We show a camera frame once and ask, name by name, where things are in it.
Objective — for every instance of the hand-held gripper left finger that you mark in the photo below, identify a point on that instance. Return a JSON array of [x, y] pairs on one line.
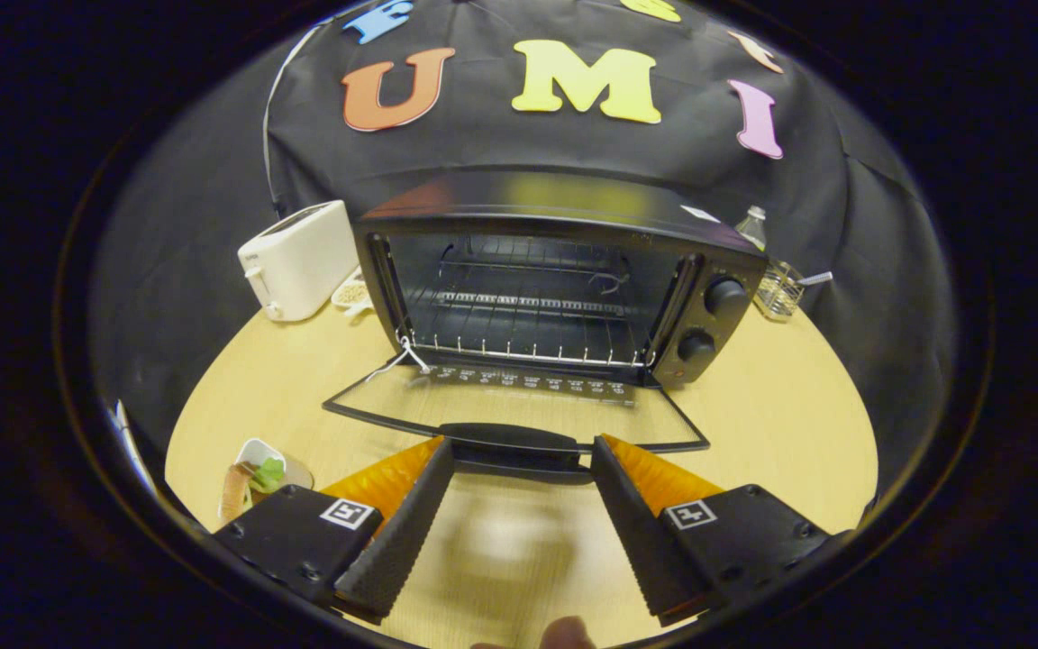
[[402, 532]]

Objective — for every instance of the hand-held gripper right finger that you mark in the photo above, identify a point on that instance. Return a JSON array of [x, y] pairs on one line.
[[636, 532]]

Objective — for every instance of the toast sandwich with lettuce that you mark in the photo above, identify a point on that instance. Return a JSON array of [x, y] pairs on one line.
[[240, 487]]

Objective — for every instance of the black toaster oven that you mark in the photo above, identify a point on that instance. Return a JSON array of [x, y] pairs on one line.
[[573, 194]]

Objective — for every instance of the white pop-up toaster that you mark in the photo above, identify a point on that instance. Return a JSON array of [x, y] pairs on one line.
[[303, 257]]

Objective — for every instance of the white plate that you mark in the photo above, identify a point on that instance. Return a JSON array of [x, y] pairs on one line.
[[295, 470]]

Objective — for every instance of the small dish of grains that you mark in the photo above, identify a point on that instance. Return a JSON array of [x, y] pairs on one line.
[[352, 293]]

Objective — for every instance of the white board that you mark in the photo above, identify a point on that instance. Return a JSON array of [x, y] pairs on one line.
[[132, 446]]

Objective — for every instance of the clear plastic bottle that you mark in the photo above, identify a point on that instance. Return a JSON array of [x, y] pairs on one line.
[[753, 230]]

